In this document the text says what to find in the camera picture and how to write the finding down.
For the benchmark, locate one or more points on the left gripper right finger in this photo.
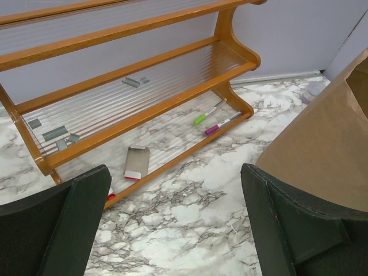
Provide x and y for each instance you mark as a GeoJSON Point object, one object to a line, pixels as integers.
{"type": "Point", "coordinates": [296, 233]}

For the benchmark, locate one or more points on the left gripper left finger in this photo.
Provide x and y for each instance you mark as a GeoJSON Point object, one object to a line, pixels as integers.
{"type": "Point", "coordinates": [52, 232]}

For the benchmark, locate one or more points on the brown paper bag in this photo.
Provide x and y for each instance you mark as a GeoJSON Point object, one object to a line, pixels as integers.
{"type": "Point", "coordinates": [323, 151]}

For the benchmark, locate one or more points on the red white staple box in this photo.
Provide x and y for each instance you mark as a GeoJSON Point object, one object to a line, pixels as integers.
{"type": "Point", "coordinates": [111, 194]}

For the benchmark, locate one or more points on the staple strips lower shelf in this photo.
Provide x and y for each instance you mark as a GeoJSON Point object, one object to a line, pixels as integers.
{"type": "Point", "coordinates": [56, 136]}

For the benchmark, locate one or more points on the purple capped marker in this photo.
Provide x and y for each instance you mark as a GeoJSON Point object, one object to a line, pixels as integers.
{"type": "Point", "coordinates": [216, 127]}

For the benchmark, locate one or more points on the small clear plastic jar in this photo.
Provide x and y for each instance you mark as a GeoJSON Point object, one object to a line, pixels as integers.
{"type": "Point", "coordinates": [311, 91]}

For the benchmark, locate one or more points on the green capped marker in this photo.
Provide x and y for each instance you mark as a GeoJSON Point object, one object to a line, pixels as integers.
{"type": "Point", "coordinates": [202, 117]}

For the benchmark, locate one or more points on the wooden three-tier rack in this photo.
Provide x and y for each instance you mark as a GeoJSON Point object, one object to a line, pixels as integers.
{"type": "Point", "coordinates": [103, 108]}

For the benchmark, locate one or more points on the staple strip upper shelf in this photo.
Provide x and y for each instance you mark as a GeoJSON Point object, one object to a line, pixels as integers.
{"type": "Point", "coordinates": [135, 83]}

